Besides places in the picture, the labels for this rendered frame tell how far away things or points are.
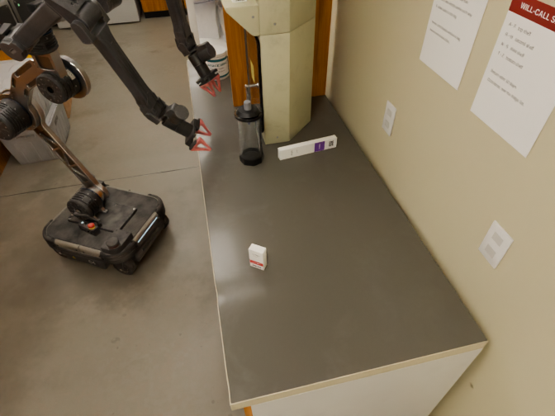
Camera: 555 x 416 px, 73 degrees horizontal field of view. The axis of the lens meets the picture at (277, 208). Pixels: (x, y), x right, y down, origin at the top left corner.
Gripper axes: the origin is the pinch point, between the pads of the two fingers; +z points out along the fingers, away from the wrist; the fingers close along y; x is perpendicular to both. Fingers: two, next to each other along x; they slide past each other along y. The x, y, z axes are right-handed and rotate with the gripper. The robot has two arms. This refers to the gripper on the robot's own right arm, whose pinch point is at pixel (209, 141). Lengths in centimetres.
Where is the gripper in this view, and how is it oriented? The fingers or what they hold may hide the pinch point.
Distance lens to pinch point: 159.1
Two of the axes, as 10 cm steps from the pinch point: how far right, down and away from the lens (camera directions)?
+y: -1.1, -7.5, 6.5
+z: 7.6, 3.6, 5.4
